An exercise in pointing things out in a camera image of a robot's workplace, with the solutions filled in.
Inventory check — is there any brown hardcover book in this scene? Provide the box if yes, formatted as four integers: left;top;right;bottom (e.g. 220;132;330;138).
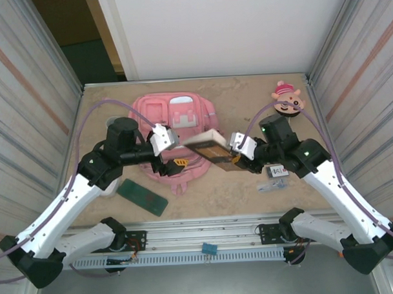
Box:
185;127;250;176

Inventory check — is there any clear plastic pen pack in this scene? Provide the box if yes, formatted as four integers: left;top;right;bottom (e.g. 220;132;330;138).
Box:
256;178;288;193

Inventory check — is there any dark green pencil case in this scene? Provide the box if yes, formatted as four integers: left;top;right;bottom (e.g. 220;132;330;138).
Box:
116;177;170;218

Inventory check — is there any pink student backpack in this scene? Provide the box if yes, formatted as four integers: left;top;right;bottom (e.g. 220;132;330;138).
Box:
127;91;221;198

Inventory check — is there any white round plastic container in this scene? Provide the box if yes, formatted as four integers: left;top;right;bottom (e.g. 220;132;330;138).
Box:
99;181;119;199

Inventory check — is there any plush doll head toy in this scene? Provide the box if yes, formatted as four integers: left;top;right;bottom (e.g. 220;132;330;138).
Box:
270;79;307;119

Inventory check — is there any grey metal lower shelf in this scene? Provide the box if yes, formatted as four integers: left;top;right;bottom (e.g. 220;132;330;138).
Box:
32;242;382;294

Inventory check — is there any aluminium mounting rail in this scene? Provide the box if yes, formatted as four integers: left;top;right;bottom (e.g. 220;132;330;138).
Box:
61;213;328;253

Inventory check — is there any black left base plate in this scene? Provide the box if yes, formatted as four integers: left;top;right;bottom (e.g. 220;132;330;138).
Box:
123;230;148;253

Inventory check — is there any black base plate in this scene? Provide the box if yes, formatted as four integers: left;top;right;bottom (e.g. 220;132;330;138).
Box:
257;222;285;246
123;230;148;253

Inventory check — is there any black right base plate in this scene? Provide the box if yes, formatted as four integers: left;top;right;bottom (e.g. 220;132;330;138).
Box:
257;222;285;246

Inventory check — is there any white slotted cable duct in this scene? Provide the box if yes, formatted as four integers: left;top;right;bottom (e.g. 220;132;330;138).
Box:
72;248;287;269

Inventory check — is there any tan door frame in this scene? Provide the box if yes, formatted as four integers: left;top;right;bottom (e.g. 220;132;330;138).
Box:
83;0;126;75

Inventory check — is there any aluminium enclosure post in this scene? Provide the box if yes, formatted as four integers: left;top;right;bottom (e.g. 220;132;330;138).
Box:
306;0;372;86
23;0;85;95

